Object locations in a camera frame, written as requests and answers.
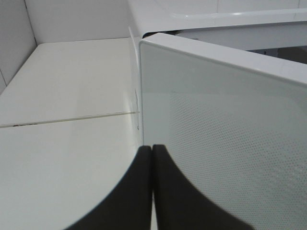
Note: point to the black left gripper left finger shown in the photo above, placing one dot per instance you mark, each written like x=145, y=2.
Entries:
x=129, y=205

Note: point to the white microwave door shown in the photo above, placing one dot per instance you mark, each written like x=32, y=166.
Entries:
x=234, y=122

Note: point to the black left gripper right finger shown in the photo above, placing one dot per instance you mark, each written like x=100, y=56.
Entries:
x=179, y=205

